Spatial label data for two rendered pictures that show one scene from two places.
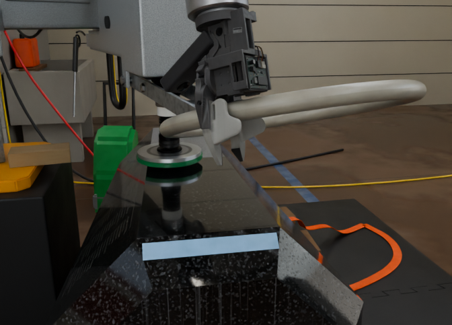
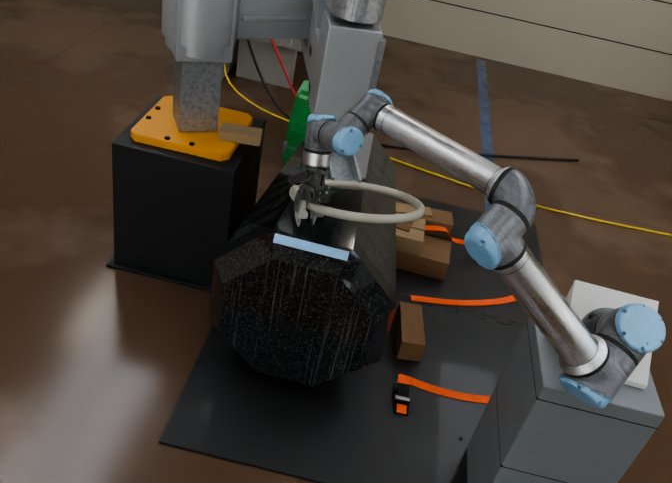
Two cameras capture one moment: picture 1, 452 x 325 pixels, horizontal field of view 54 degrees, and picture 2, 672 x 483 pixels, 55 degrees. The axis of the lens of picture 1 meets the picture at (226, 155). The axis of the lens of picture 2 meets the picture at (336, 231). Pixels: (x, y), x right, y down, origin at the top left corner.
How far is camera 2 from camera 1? 1.62 m
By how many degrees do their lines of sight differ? 21
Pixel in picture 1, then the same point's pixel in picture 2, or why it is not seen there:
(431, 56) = not seen: outside the picture
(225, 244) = (318, 248)
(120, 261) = (262, 237)
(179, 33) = (344, 98)
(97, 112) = not seen: hidden behind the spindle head
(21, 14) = (250, 30)
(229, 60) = (310, 189)
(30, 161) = (233, 138)
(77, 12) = (293, 28)
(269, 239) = (343, 254)
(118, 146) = not seen: hidden behind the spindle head
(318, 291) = (364, 290)
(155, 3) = (331, 77)
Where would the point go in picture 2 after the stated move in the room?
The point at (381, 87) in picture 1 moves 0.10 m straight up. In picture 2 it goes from (371, 218) to (378, 192)
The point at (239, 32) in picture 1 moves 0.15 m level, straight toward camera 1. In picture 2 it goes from (317, 179) to (298, 199)
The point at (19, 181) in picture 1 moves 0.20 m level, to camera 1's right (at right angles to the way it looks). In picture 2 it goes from (222, 155) to (261, 168)
